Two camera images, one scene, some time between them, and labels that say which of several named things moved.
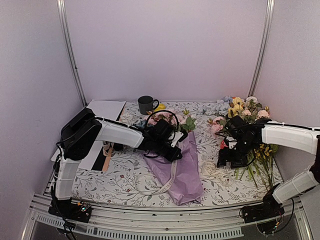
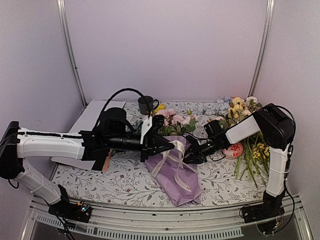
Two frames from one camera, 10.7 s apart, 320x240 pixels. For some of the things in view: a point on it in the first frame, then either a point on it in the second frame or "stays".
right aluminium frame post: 269,15 stays
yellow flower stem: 161,107 stays
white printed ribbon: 223,177 to 177,179
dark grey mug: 146,104 stays
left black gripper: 172,156 to 149,145
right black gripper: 224,157 to 197,153
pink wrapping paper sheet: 186,185 stays
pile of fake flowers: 249,108 stays
